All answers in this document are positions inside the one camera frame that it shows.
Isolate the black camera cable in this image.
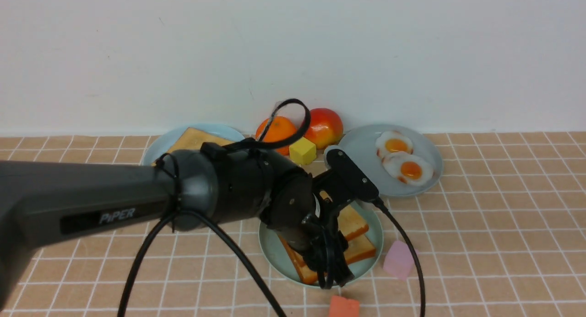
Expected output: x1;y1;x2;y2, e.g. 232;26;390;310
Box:
117;98;426;317

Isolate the pink cube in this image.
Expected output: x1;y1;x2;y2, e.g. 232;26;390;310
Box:
383;240;414;281

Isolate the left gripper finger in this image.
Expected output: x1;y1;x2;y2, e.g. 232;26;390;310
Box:
320;236;354;290

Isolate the orange-red cube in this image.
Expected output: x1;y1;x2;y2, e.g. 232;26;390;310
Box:
328;296;360;317

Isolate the teal centre plate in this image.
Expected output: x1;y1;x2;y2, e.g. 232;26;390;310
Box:
258;202;384;289

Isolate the grey egg plate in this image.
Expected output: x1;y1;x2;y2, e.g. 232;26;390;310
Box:
339;124;444;197

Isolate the yellow cube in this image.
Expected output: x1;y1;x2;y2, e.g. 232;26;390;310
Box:
289;137;317;165

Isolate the light blue bread plate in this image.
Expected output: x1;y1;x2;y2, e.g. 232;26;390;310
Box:
141;123;245;166

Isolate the lower fried egg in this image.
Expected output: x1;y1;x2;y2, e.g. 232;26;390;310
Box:
382;151;435;187

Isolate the fried egg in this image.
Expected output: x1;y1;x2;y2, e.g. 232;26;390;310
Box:
382;151;435;187
375;131;413;159

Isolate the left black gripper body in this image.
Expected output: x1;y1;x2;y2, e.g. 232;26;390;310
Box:
275;193;349;267

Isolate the toast slice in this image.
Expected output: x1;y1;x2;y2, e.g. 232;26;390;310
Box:
167;128;233;153
337;204;369;242
278;234;376;285

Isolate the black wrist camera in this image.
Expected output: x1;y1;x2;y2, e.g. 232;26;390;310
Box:
324;146;381;204

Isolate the red apple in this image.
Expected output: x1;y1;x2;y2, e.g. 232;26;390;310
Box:
305;108;343;150

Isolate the upper fried egg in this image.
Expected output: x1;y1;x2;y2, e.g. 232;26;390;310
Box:
375;131;413;159

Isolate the orange fruit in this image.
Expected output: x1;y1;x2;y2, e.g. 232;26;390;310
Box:
255;116;297;156

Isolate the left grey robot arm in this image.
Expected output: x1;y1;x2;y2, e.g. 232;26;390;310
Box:
0;142;354;308

